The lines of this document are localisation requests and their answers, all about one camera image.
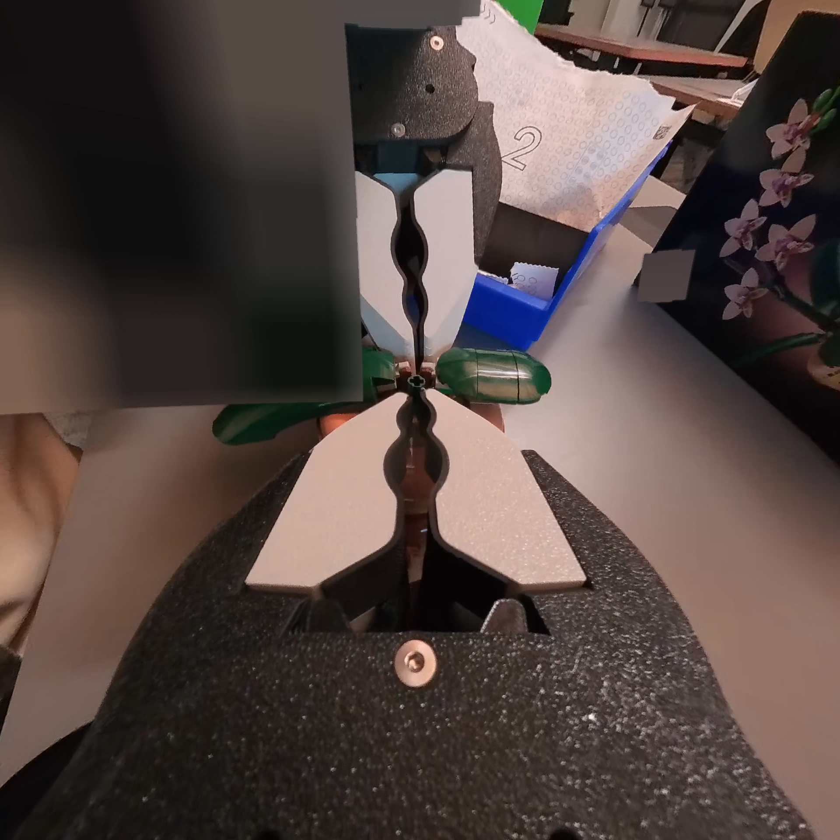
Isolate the wooden edged office table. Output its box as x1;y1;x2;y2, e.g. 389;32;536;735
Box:
535;23;750;75
646;73;757;123

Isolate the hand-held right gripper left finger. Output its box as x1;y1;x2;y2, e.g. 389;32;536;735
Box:
245;392;412;596

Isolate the orchid lego set box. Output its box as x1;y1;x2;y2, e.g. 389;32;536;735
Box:
632;12;840;396

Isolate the green board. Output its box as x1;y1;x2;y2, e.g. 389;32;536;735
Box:
489;0;547;34

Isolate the terracotta lego flower pot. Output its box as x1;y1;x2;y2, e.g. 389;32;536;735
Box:
317;364;508;578

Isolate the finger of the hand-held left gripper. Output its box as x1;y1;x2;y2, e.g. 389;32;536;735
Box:
353;172;416;360
413;168;476;360

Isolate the large white paper bag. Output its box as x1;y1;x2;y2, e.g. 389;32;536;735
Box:
458;8;698;232

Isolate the small torn white paper bag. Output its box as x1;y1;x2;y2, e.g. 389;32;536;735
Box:
507;260;560;298

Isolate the blue plastic bin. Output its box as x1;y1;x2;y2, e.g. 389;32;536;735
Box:
459;141;674;353

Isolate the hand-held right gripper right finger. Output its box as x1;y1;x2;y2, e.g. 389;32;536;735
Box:
428;389;588;593

